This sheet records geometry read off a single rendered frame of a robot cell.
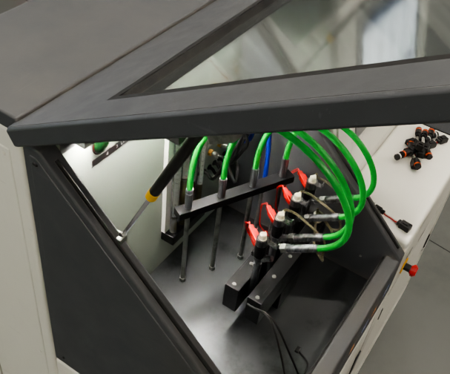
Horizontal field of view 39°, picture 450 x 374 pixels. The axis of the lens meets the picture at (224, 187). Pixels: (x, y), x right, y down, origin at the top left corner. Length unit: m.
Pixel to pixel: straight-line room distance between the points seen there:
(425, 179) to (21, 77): 1.19
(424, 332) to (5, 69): 2.10
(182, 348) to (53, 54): 0.59
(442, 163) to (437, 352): 1.03
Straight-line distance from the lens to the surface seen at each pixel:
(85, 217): 1.10
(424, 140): 2.01
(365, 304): 1.57
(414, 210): 1.80
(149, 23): 1.34
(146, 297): 1.13
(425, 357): 2.75
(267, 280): 1.51
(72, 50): 1.25
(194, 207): 1.48
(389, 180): 1.86
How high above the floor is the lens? 2.14
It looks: 43 degrees down
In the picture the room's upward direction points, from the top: 7 degrees clockwise
